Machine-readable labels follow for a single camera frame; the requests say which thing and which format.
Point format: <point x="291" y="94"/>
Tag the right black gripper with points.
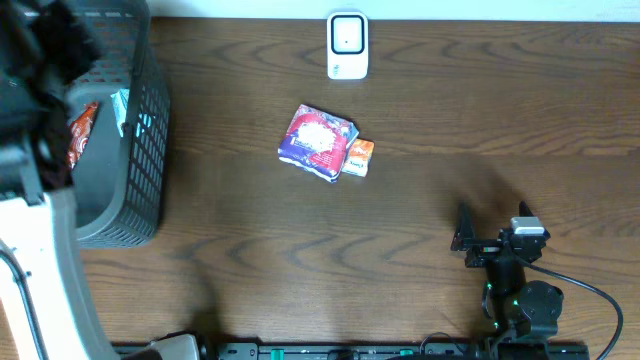
<point x="465" y="236"/>

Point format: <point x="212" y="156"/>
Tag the small orange snack packet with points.
<point x="358" y="158"/>

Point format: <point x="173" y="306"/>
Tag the red purple snack bag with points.
<point x="317" y="142"/>

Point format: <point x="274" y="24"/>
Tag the teal white snack wrapper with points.
<point x="120" y="106"/>

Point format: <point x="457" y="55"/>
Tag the brown orange candy bar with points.
<point x="80" y="130"/>

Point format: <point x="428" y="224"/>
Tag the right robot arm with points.
<point x="524" y="313"/>

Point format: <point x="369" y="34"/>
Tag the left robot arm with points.
<point x="44" y="290"/>

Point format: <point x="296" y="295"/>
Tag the white barcode scanner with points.
<point x="347" y="38"/>

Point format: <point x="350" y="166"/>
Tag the grey plastic mesh basket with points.
<point x="118" y="180"/>

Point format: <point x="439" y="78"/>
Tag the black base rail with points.
<point x="432" y="350"/>

